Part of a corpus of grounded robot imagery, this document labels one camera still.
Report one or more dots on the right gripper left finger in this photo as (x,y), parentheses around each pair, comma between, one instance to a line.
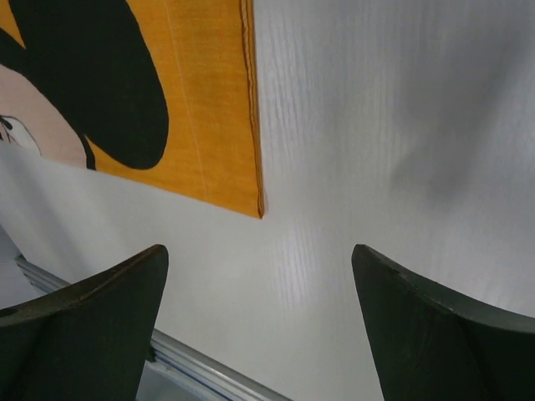
(88,340)

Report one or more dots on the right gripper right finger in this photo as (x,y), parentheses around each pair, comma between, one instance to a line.
(430,342)

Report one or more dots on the orange Mickey Mouse placemat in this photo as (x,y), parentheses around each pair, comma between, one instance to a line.
(159,92)

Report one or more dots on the aluminium rail frame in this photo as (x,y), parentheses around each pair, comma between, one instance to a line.
(180,364)

